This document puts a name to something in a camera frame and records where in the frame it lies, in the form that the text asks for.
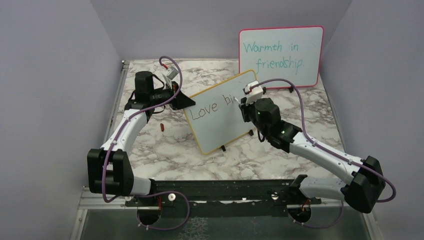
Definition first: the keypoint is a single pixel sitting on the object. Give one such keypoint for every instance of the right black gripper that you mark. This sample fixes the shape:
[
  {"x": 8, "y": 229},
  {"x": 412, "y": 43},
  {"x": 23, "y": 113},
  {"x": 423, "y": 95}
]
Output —
[{"x": 245, "y": 108}]

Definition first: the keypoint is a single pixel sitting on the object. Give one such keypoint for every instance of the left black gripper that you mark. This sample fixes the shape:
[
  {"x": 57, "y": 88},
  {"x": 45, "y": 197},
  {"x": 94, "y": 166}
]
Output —
[{"x": 182, "y": 101}]

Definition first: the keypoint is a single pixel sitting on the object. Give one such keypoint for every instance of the yellow framed whiteboard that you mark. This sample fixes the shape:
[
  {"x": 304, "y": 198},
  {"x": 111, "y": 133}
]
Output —
[{"x": 216, "y": 119}]

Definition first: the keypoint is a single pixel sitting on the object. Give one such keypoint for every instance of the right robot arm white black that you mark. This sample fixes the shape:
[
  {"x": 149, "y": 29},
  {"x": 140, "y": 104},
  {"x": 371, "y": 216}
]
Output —
[{"x": 359, "y": 181}]

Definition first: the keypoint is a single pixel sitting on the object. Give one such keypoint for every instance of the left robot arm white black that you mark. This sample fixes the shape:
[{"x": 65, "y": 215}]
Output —
[{"x": 109, "y": 168}]

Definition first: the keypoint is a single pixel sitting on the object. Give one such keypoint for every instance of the pink framed whiteboard with writing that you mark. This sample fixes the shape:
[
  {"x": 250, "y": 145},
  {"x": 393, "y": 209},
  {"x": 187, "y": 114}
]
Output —
[{"x": 291, "y": 53}]

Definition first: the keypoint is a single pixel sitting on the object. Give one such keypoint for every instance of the pink board stand feet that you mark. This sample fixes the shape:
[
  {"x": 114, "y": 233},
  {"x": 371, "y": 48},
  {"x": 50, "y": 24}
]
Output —
[{"x": 290, "y": 89}]

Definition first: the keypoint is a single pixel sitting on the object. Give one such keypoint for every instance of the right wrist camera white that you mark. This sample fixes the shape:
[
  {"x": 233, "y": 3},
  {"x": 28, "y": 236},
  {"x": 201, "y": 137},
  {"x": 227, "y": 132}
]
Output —
[{"x": 253, "y": 91}]

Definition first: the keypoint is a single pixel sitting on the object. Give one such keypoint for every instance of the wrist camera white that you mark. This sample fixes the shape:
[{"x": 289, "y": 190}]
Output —
[
  {"x": 168, "y": 75},
  {"x": 253, "y": 91}
]

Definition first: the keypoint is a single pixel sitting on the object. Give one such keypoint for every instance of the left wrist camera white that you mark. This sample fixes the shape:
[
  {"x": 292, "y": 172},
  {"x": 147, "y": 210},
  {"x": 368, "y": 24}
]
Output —
[{"x": 168, "y": 75}]

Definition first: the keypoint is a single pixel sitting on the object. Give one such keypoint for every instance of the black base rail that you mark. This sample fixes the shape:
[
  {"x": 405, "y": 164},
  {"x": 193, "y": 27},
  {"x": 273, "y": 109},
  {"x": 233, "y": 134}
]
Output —
[{"x": 222, "y": 198}]

